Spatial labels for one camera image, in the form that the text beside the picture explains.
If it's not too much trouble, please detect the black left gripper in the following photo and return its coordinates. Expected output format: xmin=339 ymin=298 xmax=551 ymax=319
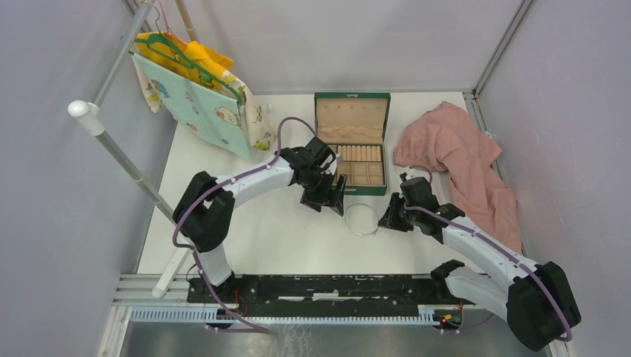
xmin=298 ymin=169 xmax=347 ymax=217

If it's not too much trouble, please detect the silver bangle bracelet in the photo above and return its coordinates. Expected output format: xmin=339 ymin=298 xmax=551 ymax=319
xmin=343 ymin=202 xmax=381 ymax=238

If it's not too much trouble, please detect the green jewelry tray insert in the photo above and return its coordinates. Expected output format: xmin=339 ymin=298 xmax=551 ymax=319
xmin=330 ymin=144 xmax=386 ymax=187

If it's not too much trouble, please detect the green jewelry box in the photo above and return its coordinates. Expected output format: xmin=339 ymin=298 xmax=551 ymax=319
xmin=314 ymin=92 xmax=391 ymax=196

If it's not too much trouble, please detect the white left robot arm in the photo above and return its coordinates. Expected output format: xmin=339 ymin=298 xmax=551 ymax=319
xmin=173 ymin=137 xmax=347 ymax=303

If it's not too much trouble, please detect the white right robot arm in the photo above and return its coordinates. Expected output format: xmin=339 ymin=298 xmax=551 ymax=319
xmin=378 ymin=177 xmax=581 ymax=351

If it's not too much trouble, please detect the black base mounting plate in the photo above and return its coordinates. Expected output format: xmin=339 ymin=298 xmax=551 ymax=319
xmin=187 ymin=274 xmax=471 ymax=318

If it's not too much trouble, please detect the white cartoon print garment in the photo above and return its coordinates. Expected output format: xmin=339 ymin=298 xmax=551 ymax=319
xmin=132 ymin=68 xmax=280 ymax=152

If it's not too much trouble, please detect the pink crumpled garment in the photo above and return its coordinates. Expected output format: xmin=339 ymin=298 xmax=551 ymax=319
xmin=393 ymin=101 xmax=522 ymax=252

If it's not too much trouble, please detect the mint cartoon print garment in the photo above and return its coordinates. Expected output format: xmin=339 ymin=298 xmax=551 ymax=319
xmin=132 ymin=54 xmax=251 ymax=160

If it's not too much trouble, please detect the yellow garment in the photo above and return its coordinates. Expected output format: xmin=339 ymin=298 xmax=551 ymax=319
xmin=135 ymin=32 xmax=236 ymax=97

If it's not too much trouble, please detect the green clothes hanger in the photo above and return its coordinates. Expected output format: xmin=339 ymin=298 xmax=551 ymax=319
xmin=135 ymin=31 xmax=245 ymax=105

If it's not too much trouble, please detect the metal clothes rack pole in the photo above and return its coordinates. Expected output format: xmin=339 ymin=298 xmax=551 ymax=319
xmin=67 ymin=0 xmax=196 ymax=299

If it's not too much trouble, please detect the aluminium frame rail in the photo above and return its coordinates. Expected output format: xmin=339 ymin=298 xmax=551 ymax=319
xmin=463 ymin=0 xmax=536 ymax=139

